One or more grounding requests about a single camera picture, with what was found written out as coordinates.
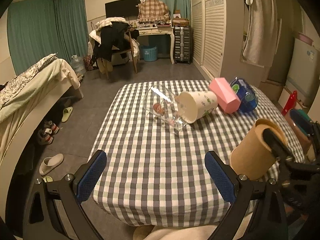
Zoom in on checkered tablecloth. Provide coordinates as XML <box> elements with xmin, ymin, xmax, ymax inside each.
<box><xmin>93</xmin><ymin>80</ymin><xmax>305</xmax><ymax>227</ymax></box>

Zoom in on white slipper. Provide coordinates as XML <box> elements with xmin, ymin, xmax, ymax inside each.
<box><xmin>39</xmin><ymin>153</ymin><xmax>64</xmax><ymax>176</ymax></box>

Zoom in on white small fridge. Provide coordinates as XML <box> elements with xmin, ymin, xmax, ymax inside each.
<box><xmin>285</xmin><ymin>38</ymin><xmax>319</xmax><ymax>107</ymax></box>

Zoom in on red white sneakers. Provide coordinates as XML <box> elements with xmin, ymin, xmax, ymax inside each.
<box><xmin>37</xmin><ymin>120</ymin><xmax>60</xmax><ymax>145</ymax></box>

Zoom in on clear glass cup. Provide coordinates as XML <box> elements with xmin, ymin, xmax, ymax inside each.
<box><xmin>143</xmin><ymin>85</ymin><xmax>187</xmax><ymax>131</ymax></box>

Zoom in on teal curtain left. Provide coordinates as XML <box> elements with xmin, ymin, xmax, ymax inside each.
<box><xmin>7</xmin><ymin>0</ymin><xmax>88</xmax><ymax>74</ymax></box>

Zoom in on green slipper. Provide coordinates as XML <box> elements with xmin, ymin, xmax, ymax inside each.
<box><xmin>61</xmin><ymin>107</ymin><xmax>73</xmax><ymax>123</ymax></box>

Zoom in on blue plastic cup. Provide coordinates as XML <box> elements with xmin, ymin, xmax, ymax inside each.
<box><xmin>230</xmin><ymin>77</ymin><xmax>258</xmax><ymax>113</ymax></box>

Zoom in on bed with blankets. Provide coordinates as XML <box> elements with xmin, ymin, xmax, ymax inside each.
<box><xmin>1</xmin><ymin>54</ymin><xmax>80</xmax><ymax>199</ymax></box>

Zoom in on red bottle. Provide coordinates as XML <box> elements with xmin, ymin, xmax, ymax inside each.
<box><xmin>281</xmin><ymin>90</ymin><xmax>298</xmax><ymax>116</ymax></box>

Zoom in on blue laundry basket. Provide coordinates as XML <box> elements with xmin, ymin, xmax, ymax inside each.
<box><xmin>140</xmin><ymin>46</ymin><xmax>158</xmax><ymax>62</ymax></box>

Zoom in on black monitor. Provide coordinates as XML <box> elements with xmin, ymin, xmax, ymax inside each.
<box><xmin>105</xmin><ymin>0</ymin><xmax>140</xmax><ymax>18</ymax></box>

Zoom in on white louvered wardrobe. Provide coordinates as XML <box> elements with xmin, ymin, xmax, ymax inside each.
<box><xmin>190</xmin><ymin>0</ymin><xmax>246</xmax><ymax>80</ymax></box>

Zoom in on plaid cloth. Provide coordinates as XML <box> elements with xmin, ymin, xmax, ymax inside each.
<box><xmin>138</xmin><ymin>0</ymin><xmax>170</xmax><ymax>22</ymax></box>

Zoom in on hanging white towel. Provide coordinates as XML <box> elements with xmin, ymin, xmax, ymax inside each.
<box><xmin>242</xmin><ymin>0</ymin><xmax>278</xmax><ymax>67</ymax></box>

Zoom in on large water jug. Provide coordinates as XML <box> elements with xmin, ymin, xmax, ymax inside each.
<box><xmin>70</xmin><ymin>55</ymin><xmax>86</xmax><ymax>75</ymax></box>

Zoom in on white patterned paper cup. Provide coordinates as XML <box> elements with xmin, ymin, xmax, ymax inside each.
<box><xmin>177</xmin><ymin>91</ymin><xmax>218</xmax><ymax>124</ymax></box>

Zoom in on white desk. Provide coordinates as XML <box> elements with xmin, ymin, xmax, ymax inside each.
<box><xmin>136</xmin><ymin>22</ymin><xmax>175</xmax><ymax>64</ymax></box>

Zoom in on pink plastic cup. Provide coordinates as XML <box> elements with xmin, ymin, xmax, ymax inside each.
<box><xmin>208</xmin><ymin>77</ymin><xmax>241</xmax><ymax>114</ymax></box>

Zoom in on wooden chair with clothes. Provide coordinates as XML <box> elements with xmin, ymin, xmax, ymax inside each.
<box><xmin>89</xmin><ymin>17</ymin><xmax>140</xmax><ymax>75</ymax></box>

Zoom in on pink basin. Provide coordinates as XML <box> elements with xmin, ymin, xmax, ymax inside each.
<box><xmin>297</xmin><ymin>32</ymin><xmax>313</xmax><ymax>46</ymax></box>

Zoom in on brown paper cup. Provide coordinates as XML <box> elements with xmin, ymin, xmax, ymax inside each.
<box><xmin>229</xmin><ymin>119</ymin><xmax>287</xmax><ymax>180</ymax></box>

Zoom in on black silver suitcase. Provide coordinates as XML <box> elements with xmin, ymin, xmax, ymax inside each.
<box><xmin>174</xmin><ymin>26</ymin><xmax>191</xmax><ymax>64</ymax></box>

